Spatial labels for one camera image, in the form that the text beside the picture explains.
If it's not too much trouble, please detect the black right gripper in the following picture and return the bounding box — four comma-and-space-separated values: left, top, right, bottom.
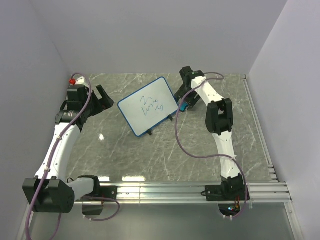
173, 84, 200, 111

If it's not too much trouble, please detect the blue whiteboard eraser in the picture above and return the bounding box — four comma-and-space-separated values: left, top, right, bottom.
179, 102, 189, 112

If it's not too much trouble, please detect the blue framed whiteboard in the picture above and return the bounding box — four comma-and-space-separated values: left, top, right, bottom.
117, 76, 178, 137

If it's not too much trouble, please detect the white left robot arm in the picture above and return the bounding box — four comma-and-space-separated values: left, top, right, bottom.
22, 84, 114, 213

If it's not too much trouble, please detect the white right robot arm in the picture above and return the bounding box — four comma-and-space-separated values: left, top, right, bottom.
174, 66, 249, 201

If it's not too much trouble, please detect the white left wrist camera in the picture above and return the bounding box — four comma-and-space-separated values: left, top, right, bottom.
69, 76, 88, 88

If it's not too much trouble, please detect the metal wire whiteboard stand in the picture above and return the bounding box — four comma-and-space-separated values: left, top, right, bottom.
146, 114, 173, 136

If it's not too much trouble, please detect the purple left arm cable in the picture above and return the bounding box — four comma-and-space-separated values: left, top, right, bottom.
24, 72, 121, 240

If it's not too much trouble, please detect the aluminium mounting rail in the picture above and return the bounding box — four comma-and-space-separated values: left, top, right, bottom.
74, 181, 293, 205

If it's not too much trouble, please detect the aluminium side rail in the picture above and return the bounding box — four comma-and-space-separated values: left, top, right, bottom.
241, 74, 279, 183

